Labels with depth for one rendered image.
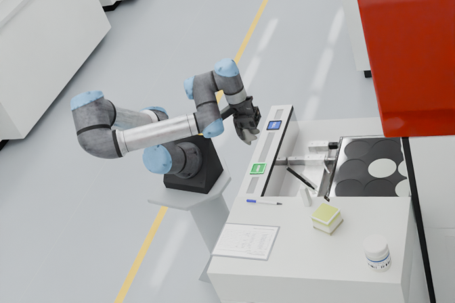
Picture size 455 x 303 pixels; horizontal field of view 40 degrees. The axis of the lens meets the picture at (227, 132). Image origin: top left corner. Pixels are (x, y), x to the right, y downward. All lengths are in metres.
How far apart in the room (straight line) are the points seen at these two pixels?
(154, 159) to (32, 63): 2.96
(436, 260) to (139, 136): 1.13
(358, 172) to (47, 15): 3.68
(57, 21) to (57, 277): 2.47
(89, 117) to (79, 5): 3.81
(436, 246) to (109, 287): 1.97
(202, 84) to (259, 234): 0.54
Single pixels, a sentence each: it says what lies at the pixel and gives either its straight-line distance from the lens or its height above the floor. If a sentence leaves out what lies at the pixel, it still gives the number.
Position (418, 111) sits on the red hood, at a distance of 1.92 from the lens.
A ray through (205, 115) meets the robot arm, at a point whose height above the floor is 1.34.
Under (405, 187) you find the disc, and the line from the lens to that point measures 2.30.
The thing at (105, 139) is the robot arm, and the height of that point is 1.40.
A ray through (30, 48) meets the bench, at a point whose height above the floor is 0.56.
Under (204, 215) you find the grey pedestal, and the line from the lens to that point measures 2.75.
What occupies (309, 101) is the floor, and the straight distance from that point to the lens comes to 4.36.
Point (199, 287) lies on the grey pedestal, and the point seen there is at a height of 0.02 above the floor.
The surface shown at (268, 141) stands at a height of 0.96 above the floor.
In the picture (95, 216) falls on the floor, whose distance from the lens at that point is 4.17.
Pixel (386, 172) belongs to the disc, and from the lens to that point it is 2.37.
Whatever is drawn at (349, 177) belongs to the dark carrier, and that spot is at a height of 0.90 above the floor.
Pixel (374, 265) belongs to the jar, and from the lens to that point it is 1.95.
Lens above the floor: 2.50
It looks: 35 degrees down
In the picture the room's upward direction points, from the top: 21 degrees counter-clockwise
